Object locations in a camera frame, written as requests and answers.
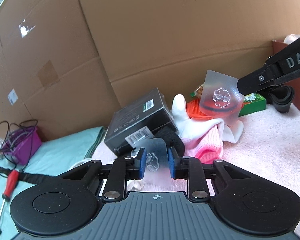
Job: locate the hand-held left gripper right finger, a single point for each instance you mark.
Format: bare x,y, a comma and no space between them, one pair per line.
172,165

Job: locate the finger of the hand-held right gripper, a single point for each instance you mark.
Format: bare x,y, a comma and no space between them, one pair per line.
280,62

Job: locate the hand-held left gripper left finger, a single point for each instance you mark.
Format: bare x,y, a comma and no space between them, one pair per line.
141,165

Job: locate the brown cardboard box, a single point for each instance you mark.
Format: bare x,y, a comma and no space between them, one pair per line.
280,48

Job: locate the clear adhesive hook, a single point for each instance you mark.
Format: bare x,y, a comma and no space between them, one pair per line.
157,155
218,92

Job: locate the white glove with pink cuff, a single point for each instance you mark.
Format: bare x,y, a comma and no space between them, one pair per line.
231,132
182,120

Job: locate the clear plastic containers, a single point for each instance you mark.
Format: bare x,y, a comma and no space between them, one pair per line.
291,38

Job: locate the black cloth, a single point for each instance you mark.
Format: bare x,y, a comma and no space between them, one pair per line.
172,137

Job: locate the black plastic cups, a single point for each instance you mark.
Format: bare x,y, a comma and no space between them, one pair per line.
281,100

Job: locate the green flat packet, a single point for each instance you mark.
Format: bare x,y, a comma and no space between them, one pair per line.
253,102

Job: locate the black box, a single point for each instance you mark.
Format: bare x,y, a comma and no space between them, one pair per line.
137,115

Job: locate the orange silicone item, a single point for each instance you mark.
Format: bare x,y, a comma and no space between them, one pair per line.
193,107

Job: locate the green snack packet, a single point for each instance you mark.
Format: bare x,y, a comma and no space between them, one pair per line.
199,91

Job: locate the teal cloth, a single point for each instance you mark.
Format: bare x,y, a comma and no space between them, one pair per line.
62,150

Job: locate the large cardboard panel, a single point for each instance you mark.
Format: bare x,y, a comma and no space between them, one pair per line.
190,17

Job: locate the purple plastic basket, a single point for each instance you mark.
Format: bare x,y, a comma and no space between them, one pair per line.
27,147

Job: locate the small white label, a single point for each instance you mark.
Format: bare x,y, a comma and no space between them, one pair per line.
12,97

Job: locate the cardboard panel with tape patches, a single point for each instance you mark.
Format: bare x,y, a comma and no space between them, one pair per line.
40,42

